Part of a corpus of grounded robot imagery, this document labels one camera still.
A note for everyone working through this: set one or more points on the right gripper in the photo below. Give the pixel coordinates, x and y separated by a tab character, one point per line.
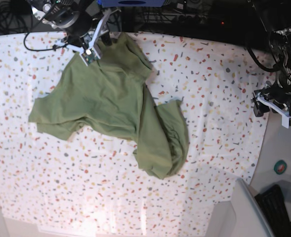
78	35

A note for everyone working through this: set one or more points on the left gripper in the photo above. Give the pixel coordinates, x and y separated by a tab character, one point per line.
279	94

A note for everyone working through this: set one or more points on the green t-shirt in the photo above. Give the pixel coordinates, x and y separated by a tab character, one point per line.
111	96

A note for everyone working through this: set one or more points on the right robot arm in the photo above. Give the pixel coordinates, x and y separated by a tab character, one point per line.
60	12

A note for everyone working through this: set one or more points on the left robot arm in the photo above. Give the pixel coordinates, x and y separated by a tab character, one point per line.
275	16

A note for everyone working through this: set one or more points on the blue box at top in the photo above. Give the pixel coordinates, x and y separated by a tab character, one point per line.
132	3

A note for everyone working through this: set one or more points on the green tape roll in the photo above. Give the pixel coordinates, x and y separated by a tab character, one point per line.
280	167

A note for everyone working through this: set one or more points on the black keyboard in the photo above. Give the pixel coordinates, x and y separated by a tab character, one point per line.
272	204

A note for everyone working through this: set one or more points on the grey plastic bin right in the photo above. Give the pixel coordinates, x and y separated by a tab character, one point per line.
250	221

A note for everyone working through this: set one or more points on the terrazzo pattern white tablecloth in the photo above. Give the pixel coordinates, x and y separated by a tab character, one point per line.
91	184

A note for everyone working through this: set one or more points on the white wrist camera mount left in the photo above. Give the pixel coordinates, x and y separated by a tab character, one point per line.
268	105

